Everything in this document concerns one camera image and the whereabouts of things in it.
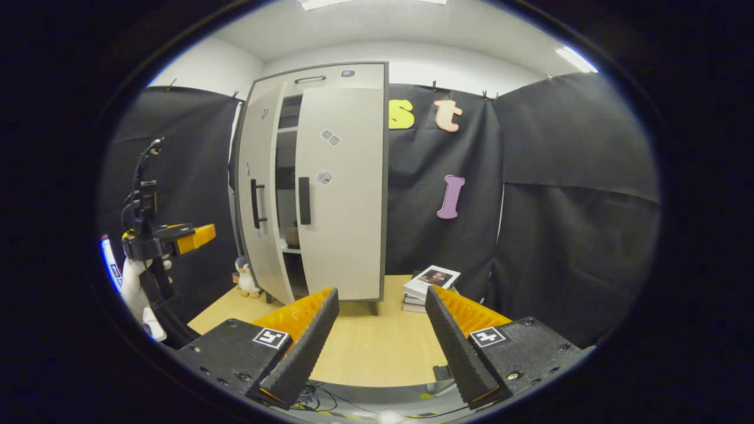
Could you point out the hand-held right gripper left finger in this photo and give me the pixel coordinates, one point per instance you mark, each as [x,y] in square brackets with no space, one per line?
[309,353]

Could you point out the small ceiling light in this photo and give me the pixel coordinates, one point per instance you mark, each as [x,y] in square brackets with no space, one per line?
[576,59]

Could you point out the penguin plush toy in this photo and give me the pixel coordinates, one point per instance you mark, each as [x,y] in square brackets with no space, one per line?
[247,280]

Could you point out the white photo cover book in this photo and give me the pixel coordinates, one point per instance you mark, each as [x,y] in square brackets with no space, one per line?
[433,280]

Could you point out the grey cabinet drawer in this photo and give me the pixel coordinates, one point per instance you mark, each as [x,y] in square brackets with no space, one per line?
[365,79]

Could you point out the thin white book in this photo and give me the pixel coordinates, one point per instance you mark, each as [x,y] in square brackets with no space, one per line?
[414,300]

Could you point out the brown fuzzy shoe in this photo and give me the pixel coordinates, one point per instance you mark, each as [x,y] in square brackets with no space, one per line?
[292,235]

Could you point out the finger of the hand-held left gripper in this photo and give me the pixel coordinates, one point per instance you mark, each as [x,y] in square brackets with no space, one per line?
[194,238]

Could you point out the grey shoe cabinet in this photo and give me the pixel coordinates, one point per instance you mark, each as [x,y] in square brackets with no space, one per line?
[287,176]

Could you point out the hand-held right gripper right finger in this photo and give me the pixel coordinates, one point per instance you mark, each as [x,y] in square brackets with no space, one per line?
[459,353]

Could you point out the black backdrop cloth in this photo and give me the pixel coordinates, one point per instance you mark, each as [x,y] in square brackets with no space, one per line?
[559,235]

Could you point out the long ceiling light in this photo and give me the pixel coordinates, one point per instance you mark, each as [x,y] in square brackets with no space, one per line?
[371,3]

